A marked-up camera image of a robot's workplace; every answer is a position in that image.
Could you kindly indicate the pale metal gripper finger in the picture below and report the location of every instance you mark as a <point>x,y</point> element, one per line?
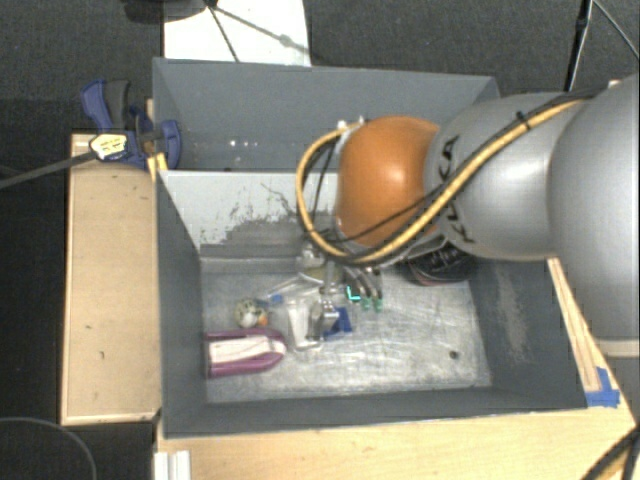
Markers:
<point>331,317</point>
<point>316,324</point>

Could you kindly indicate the blue small block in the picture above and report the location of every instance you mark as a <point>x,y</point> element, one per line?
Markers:
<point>343,323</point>

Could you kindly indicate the clear plastic bottle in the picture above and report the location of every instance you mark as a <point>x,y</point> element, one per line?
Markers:
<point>296,324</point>

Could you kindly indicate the white patterned small ball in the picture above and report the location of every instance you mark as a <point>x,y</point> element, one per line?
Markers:
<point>248,313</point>

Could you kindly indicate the purple and white oblong thing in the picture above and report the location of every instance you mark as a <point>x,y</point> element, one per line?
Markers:
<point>242,354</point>

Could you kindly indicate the grey metal bin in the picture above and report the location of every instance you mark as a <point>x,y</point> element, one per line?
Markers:
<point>250,118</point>

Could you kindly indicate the pale wood flat board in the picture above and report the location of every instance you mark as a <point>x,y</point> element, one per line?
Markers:
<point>112,288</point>

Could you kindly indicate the black cylinder on white bracket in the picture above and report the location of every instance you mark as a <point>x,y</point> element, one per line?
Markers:
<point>436,266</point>

